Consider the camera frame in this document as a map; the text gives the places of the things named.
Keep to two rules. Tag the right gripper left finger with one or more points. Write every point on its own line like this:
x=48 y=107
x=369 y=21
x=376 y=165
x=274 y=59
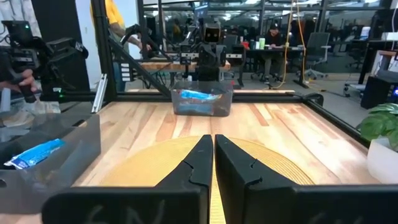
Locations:
x=186 y=186

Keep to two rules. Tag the wooden workbench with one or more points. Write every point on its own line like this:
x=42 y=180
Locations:
x=161 y=66

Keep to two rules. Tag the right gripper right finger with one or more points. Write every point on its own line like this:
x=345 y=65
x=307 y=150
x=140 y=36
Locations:
x=242 y=193

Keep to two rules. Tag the green cup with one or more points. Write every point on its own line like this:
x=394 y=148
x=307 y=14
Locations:
x=262 y=43

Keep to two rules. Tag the black handheld camera rig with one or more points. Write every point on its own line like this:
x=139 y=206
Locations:
x=53 y=62

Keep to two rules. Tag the person in yellow shirt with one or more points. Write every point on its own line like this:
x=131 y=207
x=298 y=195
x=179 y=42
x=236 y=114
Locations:
x=113 y=18

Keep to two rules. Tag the clear plastic bin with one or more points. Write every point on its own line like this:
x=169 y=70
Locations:
x=77 y=146
x=202 y=88

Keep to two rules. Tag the potted green plant white pot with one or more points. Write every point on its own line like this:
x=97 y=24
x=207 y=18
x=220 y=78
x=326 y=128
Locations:
x=382 y=124

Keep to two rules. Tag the seated person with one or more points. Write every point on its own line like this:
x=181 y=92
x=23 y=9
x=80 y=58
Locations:
x=273 y=46

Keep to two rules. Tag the silver aluminium profile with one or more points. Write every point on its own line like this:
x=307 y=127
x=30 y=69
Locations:
x=99 y=93

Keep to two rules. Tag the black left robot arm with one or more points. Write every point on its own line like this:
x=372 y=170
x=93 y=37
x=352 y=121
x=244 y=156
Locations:
x=211 y=59

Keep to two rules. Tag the person's hand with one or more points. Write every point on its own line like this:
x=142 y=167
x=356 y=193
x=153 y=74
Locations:
x=21 y=82

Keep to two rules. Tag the black box with blue light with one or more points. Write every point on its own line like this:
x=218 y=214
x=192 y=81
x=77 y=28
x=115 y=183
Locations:
x=377 y=91

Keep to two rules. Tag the grey office chair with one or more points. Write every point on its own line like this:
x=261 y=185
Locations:
x=317 y=53

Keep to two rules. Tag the blue granola bar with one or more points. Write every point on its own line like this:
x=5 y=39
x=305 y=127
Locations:
x=199 y=95
x=35 y=154

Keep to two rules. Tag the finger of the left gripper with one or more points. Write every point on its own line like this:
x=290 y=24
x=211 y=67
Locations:
x=215 y=35
x=209 y=35

